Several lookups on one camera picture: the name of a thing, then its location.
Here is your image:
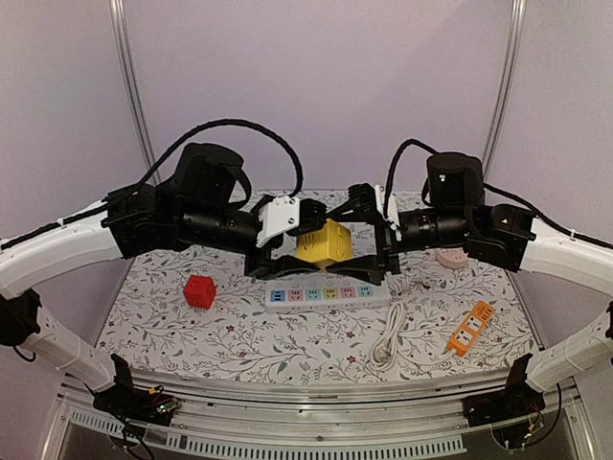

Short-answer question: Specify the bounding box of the white multicolour power strip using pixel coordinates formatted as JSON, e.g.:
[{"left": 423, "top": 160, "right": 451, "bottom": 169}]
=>
[{"left": 264, "top": 279, "right": 392, "bottom": 313}]

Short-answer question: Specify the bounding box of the yellow cube socket adapter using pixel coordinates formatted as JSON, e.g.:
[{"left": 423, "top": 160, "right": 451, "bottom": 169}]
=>
[{"left": 296, "top": 219, "right": 352, "bottom": 268}]

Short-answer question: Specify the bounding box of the red cube socket adapter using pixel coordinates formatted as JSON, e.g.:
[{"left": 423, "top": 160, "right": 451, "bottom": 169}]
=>
[{"left": 183, "top": 275, "right": 216, "bottom": 310}]

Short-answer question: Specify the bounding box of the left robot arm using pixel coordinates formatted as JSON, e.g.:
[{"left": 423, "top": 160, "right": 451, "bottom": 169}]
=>
[{"left": 1, "top": 130, "right": 326, "bottom": 416}]

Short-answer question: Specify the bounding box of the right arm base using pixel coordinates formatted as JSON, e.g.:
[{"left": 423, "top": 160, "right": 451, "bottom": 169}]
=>
[{"left": 462, "top": 354, "right": 545, "bottom": 449}]

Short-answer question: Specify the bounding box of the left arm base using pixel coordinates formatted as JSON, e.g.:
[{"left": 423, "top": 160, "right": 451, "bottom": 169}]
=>
[{"left": 93, "top": 354, "right": 181, "bottom": 426}]

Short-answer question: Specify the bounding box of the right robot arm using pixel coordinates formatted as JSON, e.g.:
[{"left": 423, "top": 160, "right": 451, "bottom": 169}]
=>
[{"left": 327, "top": 139, "right": 612, "bottom": 295}]

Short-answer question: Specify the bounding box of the pink round power socket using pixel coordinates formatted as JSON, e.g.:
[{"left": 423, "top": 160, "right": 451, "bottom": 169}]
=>
[{"left": 434, "top": 248, "right": 469, "bottom": 270}]

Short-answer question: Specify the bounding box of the floral table mat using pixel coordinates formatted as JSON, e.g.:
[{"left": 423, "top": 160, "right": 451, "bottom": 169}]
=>
[{"left": 97, "top": 246, "right": 538, "bottom": 385}]

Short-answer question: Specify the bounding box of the orange power strip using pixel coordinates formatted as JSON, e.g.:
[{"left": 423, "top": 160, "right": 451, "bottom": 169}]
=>
[{"left": 446, "top": 301, "right": 495, "bottom": 357}]

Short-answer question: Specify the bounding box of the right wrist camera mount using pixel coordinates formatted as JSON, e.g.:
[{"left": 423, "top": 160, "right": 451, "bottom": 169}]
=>
[{"left": 374, "top": 185, "right": 401, "bottom": 240}]

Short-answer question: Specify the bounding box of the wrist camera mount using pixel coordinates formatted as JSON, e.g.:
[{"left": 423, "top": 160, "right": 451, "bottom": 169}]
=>
[
  {"left": 256, "top": 195, "right": 300, "bottom": 248},
  {"left": 374, "top": 185, "right": 401, "bottom": 240}
]

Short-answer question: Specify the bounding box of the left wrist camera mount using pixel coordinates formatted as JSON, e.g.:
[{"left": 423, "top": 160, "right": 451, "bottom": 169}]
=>
[{"left": 256, "top": 195, "right": 300, "bottom": 248}]

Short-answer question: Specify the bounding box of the front aluminium rail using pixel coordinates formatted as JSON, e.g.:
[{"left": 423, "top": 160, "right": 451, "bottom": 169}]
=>
[{"left": 42, "top": 368, "right": 598, "bottom": 460}]

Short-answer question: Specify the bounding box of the right aluminium frame post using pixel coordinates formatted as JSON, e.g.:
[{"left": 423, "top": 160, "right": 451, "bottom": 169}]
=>
[{"left": 483, "top": 0, "right": 527, "bottom": 177}]

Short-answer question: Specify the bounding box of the aluminium frame post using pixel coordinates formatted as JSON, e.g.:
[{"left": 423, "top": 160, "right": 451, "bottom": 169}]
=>
[
  {"left": 109, "top": 0, "right": 155, "bottom": 168},
  {"left": 483, "top": 0, "right": 527, "bottom": 177}
]

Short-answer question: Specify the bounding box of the left aluminium frame post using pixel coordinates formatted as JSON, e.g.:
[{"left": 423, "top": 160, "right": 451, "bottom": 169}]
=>
[{"left": 109, "top": 0, "right": 155, "bottom": 168}]

